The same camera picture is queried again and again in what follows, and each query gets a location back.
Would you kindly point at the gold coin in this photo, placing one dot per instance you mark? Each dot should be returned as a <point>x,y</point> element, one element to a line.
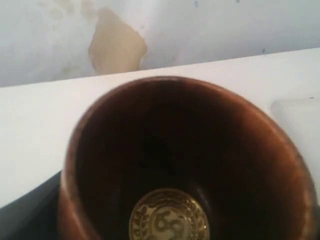
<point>168,214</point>

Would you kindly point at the brown wooden cup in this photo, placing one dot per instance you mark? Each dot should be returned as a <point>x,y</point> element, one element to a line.
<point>171,132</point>

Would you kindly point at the white rectangular tray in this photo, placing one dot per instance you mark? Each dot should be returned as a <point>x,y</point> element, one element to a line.
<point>299,117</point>

